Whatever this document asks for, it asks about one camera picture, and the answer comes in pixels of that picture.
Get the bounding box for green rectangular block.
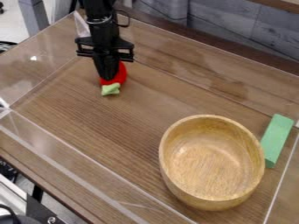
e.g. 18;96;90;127
260;114;295;168

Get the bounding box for clear acrylic tray walls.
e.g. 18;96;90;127
0;17;299;224

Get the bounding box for red plush strawberry green leaf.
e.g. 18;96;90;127
97;60;128;97

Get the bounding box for wooden bowl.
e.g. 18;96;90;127
158;115;265;211

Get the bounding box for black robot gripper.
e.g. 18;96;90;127
74;37;134;80

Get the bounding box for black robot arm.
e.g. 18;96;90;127
74;0;134;81

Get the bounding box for clear acrylic corner bracket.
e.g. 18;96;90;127
73;11;89;38

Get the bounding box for black cable bottom left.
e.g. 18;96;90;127
0;202;24;224

